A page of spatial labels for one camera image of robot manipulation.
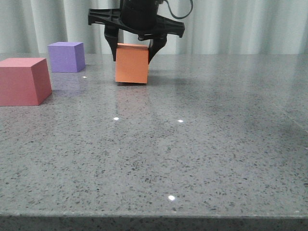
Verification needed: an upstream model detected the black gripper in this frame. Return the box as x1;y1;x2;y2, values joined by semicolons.
88;0;185;63

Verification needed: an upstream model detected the orange foam cube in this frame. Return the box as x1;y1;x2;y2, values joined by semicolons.
115;43;149;84

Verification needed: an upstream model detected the purple foam cube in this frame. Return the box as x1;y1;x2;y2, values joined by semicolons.
48;41;86;73

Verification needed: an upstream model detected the pale green curtain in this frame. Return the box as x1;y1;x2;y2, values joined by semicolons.
0;0;308;54

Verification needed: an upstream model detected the red foam cube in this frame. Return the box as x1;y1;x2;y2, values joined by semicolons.
0;58;52;106

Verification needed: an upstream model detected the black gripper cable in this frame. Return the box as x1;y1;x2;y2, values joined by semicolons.
165;0;194;20

